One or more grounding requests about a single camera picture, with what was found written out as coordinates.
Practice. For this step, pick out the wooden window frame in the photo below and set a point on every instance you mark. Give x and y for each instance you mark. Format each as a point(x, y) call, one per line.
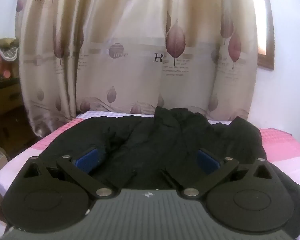
point(267, 62)

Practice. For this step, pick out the beige leaf print curtain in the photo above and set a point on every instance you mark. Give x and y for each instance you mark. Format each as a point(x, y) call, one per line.
point(130, 67)

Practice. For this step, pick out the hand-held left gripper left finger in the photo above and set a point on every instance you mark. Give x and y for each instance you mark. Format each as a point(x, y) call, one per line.
point(90, 159)

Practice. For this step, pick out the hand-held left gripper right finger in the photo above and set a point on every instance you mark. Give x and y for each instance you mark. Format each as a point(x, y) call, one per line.
point(208, 160)

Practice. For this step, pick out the black jacket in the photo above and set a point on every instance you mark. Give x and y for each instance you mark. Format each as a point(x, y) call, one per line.
point(152, 142)

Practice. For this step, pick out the pink checked bedsheet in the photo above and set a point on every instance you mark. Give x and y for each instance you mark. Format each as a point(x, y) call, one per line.
point(282, 145)

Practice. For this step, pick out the brown cardboard box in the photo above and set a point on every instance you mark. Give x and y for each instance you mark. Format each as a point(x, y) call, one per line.
point(12, 132)
point(7, 97)

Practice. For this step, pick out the pile of patterned cloths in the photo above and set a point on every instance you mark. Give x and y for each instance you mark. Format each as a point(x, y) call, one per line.
point(5, 51)

